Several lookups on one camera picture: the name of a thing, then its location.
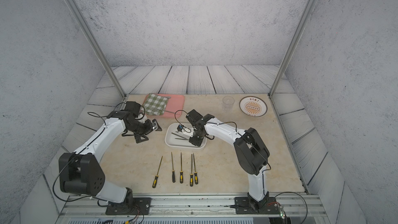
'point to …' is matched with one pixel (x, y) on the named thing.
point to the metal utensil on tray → (170, 112)
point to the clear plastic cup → (228, 103)
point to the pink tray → (174, 106)
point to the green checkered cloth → (155, 104)
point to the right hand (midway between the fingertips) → (194, 140)
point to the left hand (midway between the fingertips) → (158, 132)
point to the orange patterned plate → (253, 106)
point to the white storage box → (175, 139)
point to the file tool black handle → (173, 176)
